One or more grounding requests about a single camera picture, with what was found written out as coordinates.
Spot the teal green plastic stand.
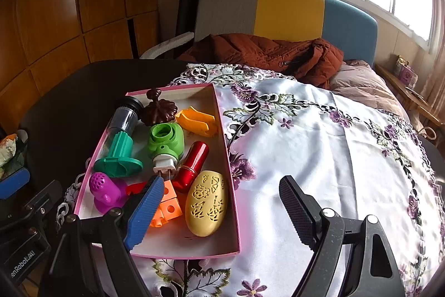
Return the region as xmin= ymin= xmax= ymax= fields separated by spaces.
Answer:
xmin=93 ymin=131 xmax=143 ymax=178

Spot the orange cube block toy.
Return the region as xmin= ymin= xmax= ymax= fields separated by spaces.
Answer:
xmin=123 ymin=178 xmax=184 ymax=229

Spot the rust brown quilted jacket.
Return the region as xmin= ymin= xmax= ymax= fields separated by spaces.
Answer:
xmin=179 ymin=33 xmax=344 ymax=89

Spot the white floral embroidered tablecloth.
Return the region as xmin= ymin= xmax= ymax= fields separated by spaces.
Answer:
xmin=133 ymin=64 xmax=444 ymax=296

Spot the green plug-in device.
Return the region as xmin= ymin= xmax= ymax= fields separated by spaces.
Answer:
xmin=147 ymin=122 xmax=185 ymax=180

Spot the grey cylinder with black cap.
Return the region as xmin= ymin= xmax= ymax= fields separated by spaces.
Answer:
xmin=107 ymin=96 xmax=144 ymax=136

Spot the wooden side shelf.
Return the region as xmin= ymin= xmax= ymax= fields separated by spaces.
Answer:
xmin=374 ymin=64 xmax=444 ymax=141

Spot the yellow perforated oval case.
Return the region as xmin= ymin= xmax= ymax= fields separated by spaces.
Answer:
xmin=184 ymin=170 xmax=229 ymax=237

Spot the magenta perforated ball toy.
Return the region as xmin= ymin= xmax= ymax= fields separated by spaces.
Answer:
xmin=89 ymin=172 xmax=128 ymax=215

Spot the pink shallow cardboard box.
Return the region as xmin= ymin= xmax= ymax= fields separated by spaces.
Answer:
xmin=74 ymin=84 xmax=241 ymax=259

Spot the pink box on shelf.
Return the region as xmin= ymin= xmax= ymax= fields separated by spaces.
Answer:
xmin=394 ymin=55 xmax=418 ymax=89

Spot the pink pillow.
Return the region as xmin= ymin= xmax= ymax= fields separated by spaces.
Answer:
xmin=330 ymin=60 xmax=410 ymax=123

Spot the grey yellow blue headboard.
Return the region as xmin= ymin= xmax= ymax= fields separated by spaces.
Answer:
xmin=195 ymin=0 xmax=378 ymax=65

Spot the red metallic capsule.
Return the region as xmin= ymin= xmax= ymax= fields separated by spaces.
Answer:
xmin=172 ymin=141 xmax=209 ymax=193

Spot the orange plastic clip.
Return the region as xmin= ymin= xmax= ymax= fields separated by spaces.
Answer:
xmin=175 ymin=106 xmax=218 ymax=138

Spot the dark brown flower-shaped lid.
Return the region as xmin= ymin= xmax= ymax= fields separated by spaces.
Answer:
xmin=140 ymin=88 xmax=178 ymax=127

